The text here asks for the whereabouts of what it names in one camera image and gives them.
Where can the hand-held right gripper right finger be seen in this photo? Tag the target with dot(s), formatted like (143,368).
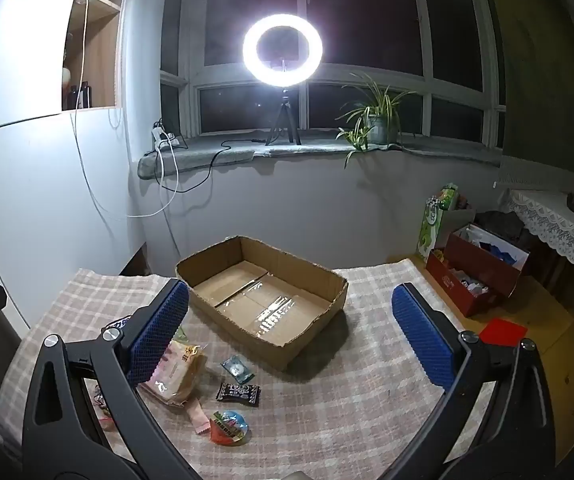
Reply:
(422,332)

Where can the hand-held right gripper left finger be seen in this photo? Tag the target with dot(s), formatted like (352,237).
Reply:
(159,332)

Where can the pink yellow bread packet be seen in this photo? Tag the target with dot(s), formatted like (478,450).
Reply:
(179,375)

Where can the teal candy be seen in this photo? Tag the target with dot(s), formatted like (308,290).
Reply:
(237,369)

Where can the cardboard box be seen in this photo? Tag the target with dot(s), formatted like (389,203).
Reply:
(267,342)

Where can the small red box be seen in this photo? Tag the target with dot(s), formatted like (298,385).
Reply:
(454,290)

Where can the red card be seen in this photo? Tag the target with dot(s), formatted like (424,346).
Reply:
(503,332)

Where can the pink candy wrapper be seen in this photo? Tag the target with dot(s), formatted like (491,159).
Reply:
(198,417)

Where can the large red box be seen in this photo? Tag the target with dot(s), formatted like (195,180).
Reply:
(487,265)

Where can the red snack packet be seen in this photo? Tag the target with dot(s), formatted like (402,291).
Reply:
(103,410)

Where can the green paper bag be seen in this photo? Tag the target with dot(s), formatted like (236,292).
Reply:
(429,232)

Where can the black patterned candy wrapper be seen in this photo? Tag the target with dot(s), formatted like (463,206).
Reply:
(239,393)

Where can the round colourful jelly cup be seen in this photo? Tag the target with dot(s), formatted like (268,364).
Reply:
(229,427)

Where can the plaid blanket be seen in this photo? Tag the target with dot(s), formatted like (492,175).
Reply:
(327,410)

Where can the white lace tablecloth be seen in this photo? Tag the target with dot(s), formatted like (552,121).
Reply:
(562,230)

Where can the grey windowsill mat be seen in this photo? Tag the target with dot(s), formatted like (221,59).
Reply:
(227,152)

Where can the white power strip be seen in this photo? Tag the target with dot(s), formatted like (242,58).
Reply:
(163,137)

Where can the potted spider plant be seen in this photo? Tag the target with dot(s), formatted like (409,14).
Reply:
(381,127)

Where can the dark bottles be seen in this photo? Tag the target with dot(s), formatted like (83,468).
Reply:
(79,96)

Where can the black tripod stand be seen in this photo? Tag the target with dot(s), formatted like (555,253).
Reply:
(282,120)

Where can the wooden shelf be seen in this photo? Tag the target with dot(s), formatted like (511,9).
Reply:
(102,50)

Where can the dark curtain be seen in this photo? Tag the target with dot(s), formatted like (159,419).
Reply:
(542,60)

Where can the window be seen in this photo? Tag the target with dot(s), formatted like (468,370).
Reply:
(367,10)

